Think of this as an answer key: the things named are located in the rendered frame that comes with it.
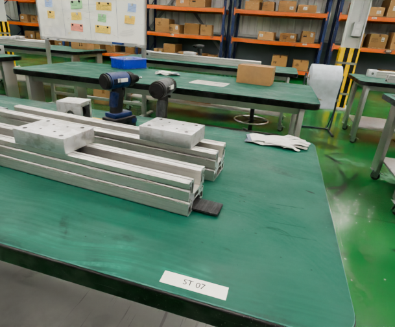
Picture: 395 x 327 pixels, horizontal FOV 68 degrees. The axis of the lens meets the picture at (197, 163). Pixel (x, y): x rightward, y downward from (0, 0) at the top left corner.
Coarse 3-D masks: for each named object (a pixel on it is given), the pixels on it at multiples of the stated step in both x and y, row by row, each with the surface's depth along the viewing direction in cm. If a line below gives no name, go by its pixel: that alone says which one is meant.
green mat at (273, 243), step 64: (0, 192) 69; (64, 192) 71; (256, 192) 78; (320, 192) 80; (64, 256) 52; (128, 256) 53; (192, 256) 54; (256, 256) 55; (320, 256) 56; (320, 320) 43
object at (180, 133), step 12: (156, 120) 89; (168, 120) 90; (144, 132) 83; (156, 132) 82; (168, 132) 80; (180, 132) 80; (192, 132) 80; (168, 144) 82; (180, 144) 80; (192, 144) 80
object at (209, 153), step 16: (0, 112) 101; (16, 112) 100; (32, 112) 106; (48, 112) 103; (96, 128) 90; (112, 128) 96; (128, 128) 94; (112, 144) 89; (128, 144) 87; (144, 144) 86; (160, 144) 83; (208, 144) 86; (224, 144) 86; (192, 160) 82; (208, 160) 80; (208, 176) 82
